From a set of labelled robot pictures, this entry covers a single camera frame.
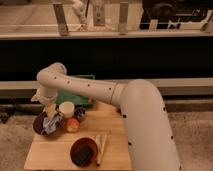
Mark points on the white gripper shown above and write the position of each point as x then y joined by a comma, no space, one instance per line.
45,96

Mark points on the silver fork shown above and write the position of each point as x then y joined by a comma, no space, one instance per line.
50,110

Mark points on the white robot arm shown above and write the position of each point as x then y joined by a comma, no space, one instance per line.
146,122

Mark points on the purple bowl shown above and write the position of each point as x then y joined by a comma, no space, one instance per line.
38,123

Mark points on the blue cloth in bowl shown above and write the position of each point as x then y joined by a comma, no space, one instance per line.
51,125

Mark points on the dark sponge in bowl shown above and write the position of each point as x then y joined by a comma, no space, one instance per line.
82,157

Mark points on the brown bowl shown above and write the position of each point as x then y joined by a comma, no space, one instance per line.
82,143

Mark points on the green plastic tray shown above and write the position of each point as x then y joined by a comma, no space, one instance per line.
77,100

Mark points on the white cup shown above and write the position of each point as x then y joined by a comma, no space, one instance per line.
67,109

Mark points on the small dark patterned cup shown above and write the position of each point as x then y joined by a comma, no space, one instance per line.
80,114

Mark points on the orange fruit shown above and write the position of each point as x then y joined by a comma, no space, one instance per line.
72,125

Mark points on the orange carrot in tray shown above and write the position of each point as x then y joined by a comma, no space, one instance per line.
90,100

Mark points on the wooden chopstick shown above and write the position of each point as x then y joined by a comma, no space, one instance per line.
101,153

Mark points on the clear plastic wrapper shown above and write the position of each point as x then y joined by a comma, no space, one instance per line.
98,141

